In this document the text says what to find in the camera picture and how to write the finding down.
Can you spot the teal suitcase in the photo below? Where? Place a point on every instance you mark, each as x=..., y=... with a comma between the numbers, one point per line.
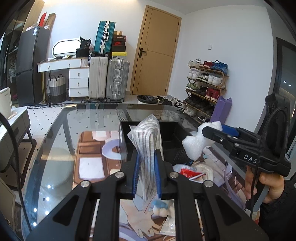
x=104, y=36

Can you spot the wooden shoe rack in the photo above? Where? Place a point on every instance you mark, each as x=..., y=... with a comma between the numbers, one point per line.
x=206, y=83

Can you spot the white suitcase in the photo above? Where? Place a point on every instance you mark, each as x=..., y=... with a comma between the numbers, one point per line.
x=97, y=77

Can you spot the grey white laundry basket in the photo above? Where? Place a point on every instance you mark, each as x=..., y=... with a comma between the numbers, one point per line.
x=57, y=88

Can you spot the wooden door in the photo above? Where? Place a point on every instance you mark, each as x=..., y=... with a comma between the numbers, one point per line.
x=155, y=53

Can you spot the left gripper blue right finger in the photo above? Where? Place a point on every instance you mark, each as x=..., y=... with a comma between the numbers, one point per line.
x=157, y=176

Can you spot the black handbag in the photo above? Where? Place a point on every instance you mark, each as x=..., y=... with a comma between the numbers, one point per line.
x=83, y=50

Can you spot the white bubble wrap piece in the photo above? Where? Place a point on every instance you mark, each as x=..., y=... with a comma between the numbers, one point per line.
x=194, y=145

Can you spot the red white wipes pack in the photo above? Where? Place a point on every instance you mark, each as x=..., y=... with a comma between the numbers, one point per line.
x=191, y=174

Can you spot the clear plastic bag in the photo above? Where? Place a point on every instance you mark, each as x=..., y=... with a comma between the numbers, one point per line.
x=209, y=175

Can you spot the purple paper bag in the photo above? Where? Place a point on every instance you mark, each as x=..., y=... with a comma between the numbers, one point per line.
x=221, y=110

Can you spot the right hand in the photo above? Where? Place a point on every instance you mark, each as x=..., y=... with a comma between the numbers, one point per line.
x=275, y=182

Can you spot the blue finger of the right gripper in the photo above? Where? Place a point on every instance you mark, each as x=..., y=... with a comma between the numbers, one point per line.
x=229, y=130
x=218, y=136

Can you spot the anime printed desk mat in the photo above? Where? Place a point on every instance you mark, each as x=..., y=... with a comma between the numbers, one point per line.
x=104, y=188

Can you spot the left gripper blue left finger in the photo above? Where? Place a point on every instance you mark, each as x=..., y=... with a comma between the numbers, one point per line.
x=136, y=160

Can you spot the oval mirror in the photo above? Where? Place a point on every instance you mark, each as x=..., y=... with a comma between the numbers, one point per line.
x=67, y=47

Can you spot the silver suitcase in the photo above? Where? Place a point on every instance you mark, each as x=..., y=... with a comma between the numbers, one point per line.
x=117, y=78

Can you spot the stack of shoe boxes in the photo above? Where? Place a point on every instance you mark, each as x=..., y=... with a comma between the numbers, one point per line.
x=118, y=47

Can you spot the black dark glass cabinet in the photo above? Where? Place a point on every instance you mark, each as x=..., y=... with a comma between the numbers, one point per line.
x=9, y=50

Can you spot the white drawer desk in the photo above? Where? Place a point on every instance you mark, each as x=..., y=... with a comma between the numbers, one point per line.
x=78, y=74

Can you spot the black refrigerator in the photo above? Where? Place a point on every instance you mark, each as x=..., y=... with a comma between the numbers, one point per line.
x=32, y=49

